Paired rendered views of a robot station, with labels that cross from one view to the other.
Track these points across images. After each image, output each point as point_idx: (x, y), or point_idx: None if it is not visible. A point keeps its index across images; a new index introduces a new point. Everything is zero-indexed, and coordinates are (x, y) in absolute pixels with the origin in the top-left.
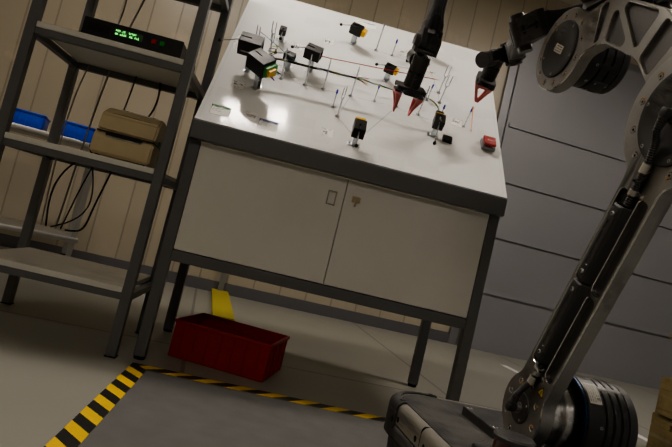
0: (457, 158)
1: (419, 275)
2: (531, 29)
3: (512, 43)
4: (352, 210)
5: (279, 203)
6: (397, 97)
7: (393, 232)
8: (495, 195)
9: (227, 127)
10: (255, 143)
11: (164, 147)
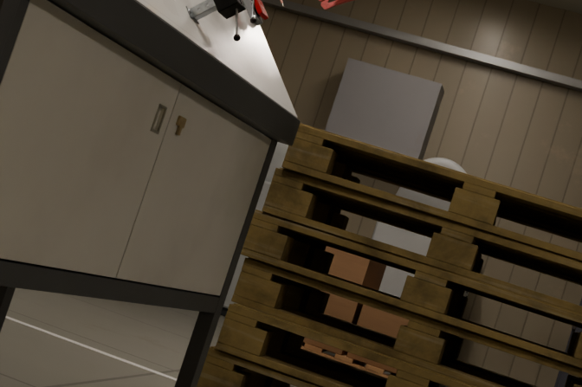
0: (249, 41)
1: (202, 241)
2: None
3: None
4: (172, 141)
5: (103, 132)
6: None
7: (197, 175)
8: (292, 113)
9: None
10: (123, 14)
11: (6, 12)
